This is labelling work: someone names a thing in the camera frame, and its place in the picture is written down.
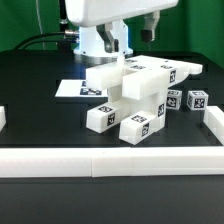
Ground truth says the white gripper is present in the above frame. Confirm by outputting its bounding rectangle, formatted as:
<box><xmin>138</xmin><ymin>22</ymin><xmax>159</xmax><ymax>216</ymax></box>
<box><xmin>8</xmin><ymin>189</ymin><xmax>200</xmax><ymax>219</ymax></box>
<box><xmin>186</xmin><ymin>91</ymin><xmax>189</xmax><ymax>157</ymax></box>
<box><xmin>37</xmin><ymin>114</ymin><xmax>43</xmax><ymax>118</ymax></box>
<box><xmin>65</xmin><ymin>0</ymin><xmax>179</xmax><ymax>53</ymax></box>

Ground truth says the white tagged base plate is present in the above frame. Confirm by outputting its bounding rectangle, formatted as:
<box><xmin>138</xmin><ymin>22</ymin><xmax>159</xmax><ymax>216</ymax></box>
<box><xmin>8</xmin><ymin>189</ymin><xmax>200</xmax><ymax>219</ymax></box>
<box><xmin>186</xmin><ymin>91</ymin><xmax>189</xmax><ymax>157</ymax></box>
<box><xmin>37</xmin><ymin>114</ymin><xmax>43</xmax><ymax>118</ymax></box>
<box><xmin>55</xmin><ymin>79</ymin><xmax>107</xmax><ymax>97</ymax></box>

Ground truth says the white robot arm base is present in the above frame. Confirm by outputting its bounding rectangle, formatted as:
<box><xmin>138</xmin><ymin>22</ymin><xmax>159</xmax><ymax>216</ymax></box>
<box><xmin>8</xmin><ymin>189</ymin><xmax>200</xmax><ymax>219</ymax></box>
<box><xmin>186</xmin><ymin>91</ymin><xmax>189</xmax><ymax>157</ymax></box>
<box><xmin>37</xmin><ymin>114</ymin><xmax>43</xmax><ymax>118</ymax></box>
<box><xmin>74</xmin><ymin>20</ymin><xmax>133</xmax><ymax>64</ymax></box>

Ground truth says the white U-shaped fence wall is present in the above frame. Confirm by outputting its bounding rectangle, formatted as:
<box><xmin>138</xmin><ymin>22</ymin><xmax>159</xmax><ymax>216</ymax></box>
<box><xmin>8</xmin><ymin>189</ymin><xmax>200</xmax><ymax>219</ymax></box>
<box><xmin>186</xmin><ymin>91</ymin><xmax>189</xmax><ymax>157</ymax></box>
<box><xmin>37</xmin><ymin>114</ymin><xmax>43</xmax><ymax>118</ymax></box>
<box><xmin>0</xmin><ymin>104</ymin><xmax>224</xmax><ymax>178</ymax></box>

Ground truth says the black cable bundle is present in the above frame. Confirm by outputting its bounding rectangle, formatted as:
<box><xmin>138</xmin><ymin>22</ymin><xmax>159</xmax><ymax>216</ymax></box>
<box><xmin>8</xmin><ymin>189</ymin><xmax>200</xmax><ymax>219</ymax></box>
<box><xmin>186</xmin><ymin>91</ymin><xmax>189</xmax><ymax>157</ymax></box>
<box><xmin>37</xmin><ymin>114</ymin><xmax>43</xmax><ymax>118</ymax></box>
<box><xmin>13</xmin><ymin>29</ymin><xmax>81</xmax><ymax>52</ymax></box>

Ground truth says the white chair back frame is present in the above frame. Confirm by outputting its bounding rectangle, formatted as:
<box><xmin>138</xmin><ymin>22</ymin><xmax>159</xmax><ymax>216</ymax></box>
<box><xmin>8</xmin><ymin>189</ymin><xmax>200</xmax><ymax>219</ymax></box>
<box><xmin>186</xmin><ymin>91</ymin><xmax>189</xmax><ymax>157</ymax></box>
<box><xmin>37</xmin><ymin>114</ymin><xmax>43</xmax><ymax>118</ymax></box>
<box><xmin>86</xmin><ymin>55</ymin><xmax>203</xmax><ymax>100</ymax></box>

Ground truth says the white chair seat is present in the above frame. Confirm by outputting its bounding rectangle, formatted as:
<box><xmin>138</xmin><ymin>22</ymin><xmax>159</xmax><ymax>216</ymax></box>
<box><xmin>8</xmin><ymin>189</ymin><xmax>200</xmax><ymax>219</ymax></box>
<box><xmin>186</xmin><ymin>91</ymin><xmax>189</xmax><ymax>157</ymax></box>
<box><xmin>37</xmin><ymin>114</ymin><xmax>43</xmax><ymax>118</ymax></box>
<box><xmin>107</xmin><ymin>85</ymin><xmax>167</xmax><ymax>132</ymax></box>

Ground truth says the white tagged nut cube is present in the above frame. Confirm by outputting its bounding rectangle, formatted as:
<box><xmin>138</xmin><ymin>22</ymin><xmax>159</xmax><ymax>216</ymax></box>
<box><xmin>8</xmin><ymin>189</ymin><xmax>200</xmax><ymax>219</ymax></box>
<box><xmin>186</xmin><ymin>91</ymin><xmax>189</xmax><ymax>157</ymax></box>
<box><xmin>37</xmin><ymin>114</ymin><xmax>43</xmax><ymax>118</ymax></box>
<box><xmin>187</xmin><ymin>90</ymin><xmax>209</xmax><ymax>110</ymax></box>
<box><xmin>166</xmin><ymin>90</ymin><xmax>182</xmax><ymax>110</ymax></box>

